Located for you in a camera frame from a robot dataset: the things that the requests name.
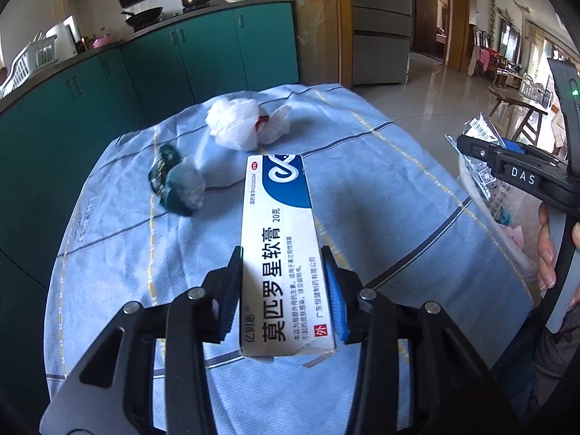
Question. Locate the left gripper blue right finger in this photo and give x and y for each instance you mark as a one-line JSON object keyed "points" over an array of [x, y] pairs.
{"points": [[337, 284]]}

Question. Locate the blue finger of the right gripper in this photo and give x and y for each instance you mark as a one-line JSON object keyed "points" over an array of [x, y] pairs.
{"points": [[513, 146], [480, 154]]}

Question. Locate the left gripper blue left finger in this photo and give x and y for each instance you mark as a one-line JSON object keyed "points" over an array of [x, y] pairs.
{"points": [[226, 291]]}

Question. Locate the white ointment box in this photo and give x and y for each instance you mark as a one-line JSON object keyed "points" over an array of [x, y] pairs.
{"points": [[284, 302]]}

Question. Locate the dark green plastic bag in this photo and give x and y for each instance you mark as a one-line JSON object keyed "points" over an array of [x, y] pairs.
{"points": [[176, 181]]}

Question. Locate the white bag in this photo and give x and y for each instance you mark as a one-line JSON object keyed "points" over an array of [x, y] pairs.
{"points": [[240, 124]]}

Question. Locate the clear crinkled plastic wrapper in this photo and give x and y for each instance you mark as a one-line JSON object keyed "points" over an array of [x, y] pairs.
{"points": [[479, 128]]}

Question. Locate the trash bin with white bag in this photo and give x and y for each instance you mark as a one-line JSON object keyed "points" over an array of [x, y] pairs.
{"points": [[514, 214]]}

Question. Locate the teal lower kitchen cabinets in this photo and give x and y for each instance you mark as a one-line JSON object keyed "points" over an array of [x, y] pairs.
{"points": [[54, 129]]}

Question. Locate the person's right hand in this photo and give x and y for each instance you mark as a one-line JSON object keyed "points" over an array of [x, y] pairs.
{"points": [[546, 276]]}

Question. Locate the wooden bench stool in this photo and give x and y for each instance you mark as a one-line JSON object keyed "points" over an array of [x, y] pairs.
{"points": [[515, 115]]}

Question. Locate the light blue checked tablecloth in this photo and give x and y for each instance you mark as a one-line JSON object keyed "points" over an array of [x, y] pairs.
{"points": [[434, 298]]}

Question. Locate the grey multi-door refrigerator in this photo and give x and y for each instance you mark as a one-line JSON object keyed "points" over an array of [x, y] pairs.
{"points": [[382, 39]]}

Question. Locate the wooden glass sliding door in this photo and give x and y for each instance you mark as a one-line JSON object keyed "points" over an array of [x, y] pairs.
{"points": [[324, 39]]}

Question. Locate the pink bowl on counter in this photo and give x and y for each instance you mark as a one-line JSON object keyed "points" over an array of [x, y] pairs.
{"points": [[101, 41]]}

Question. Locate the black wok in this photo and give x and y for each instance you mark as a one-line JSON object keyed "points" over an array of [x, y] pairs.
{"points": [[143, 18]]}

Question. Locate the white dish rack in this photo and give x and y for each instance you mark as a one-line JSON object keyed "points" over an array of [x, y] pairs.
{"points": [[35, 57]]}

